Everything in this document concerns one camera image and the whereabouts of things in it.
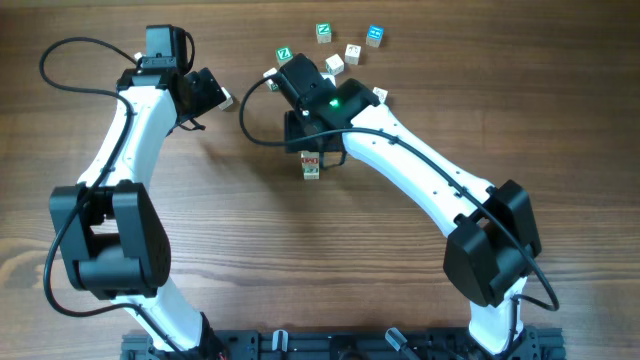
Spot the white block red side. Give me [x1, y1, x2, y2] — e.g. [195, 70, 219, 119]
[300, 151, 320, 168]

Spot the white block number four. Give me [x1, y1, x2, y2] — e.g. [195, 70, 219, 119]
[303, 173, 320, 180]

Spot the yellow block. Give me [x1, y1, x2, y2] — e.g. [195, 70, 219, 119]
[303, 166, 319, 174]

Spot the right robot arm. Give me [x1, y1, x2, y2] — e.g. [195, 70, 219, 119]
[265, 54, 543, 355]

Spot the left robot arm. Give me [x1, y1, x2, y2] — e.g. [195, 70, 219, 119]
[43, 25, 230, 359]

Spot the plain white block left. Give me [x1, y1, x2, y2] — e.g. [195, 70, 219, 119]
[218, 87, 234, 111]

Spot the white block green side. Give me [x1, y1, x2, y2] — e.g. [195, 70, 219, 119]
[263, 68, 279, 92]

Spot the white block teal side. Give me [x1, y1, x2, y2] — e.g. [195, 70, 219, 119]
[325, 54, 345, 75]

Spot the green Z block left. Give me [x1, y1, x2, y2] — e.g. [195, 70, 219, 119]
[275, 47, 294, 66]

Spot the white block far right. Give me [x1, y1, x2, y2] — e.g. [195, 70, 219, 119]
[373, 87, 388, 104]

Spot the plain block with drawing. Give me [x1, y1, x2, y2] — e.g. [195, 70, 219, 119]
[344, 44, 361, 65]

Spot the green letter block top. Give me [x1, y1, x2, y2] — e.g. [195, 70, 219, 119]
[315, 22, 332, 44]

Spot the blue block top right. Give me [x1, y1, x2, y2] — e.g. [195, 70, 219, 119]
[366, 25, 384, 48]

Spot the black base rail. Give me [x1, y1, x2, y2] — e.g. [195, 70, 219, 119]
[119, 327, 567, 360]

